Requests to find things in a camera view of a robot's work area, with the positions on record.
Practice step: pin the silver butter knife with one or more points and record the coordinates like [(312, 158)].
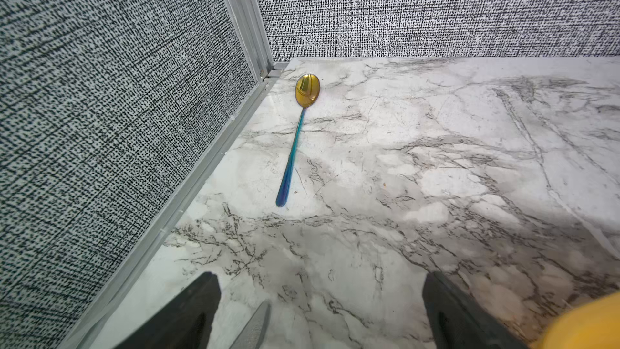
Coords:
[(254, 332)]

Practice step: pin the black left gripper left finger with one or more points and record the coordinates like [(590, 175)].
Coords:
[(185, 322)]

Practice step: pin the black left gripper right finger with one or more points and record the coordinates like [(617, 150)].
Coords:
[(457, 321)]

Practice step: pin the iridescent gold blue spoon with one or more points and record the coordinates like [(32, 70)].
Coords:
[(307, 90)]

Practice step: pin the yellow plastic storage box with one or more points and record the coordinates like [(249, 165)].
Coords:
[(591, 326)]

